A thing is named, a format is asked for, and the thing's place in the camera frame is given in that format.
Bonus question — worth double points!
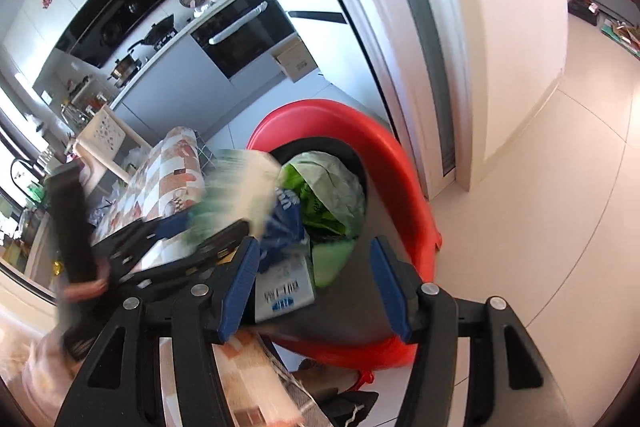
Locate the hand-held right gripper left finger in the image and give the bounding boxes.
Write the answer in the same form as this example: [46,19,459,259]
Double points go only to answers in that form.
[55,234,262,427]

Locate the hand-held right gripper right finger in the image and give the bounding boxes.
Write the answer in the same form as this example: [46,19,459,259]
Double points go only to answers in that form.
[369,235,559,427]

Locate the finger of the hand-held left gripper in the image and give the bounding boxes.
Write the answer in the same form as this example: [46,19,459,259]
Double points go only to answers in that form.
[92,212,194,261]
[109,220,252,289]

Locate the white box blue print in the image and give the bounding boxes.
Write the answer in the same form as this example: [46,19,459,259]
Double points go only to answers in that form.
[254,251,318,324]

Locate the green sponge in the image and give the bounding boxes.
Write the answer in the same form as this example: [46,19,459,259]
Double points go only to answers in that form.
[312,239,359,290]

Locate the green white box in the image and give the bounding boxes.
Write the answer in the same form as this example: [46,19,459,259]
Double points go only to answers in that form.
[191,149,282,249]

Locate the blue plastic bag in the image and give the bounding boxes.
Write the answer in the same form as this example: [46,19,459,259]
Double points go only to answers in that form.
[259,186,312,274]

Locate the light green plastic bag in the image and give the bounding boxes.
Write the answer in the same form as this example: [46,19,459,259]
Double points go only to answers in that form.
[281,150,368,239]

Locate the person's left forearm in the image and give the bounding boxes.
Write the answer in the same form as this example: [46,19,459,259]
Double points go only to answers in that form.
[20,322,83,426]

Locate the person's left hand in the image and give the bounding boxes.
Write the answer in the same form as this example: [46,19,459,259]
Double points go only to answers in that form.
[61,278,109,304]

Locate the kitchen faucet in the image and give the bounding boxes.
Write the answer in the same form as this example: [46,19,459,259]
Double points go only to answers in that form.
[10,158,37,194]

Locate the beige plastic chair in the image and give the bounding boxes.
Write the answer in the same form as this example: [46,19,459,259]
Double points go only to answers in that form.
[74,105,152,184]

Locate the dark cloth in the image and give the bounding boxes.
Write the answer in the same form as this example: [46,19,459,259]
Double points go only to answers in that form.
[299,356,382,427]

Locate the red plastic stool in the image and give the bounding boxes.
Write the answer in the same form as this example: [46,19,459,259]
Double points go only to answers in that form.
[247,99,444,374]

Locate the steel cooking pot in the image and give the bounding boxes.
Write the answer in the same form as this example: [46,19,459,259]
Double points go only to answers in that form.
[110,55,144,81]

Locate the black wok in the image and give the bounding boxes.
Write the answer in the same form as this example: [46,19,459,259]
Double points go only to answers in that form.
[128,22,177,51]

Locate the black built-in oven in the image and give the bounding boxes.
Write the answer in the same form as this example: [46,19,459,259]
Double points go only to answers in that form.
[190,0,297,81]

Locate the cardboard box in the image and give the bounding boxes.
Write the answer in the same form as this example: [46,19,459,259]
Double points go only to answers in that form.
[271,37,321,84]

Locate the black range hood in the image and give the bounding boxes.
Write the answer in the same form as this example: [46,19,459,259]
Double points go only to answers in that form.
[54,0,171,68]

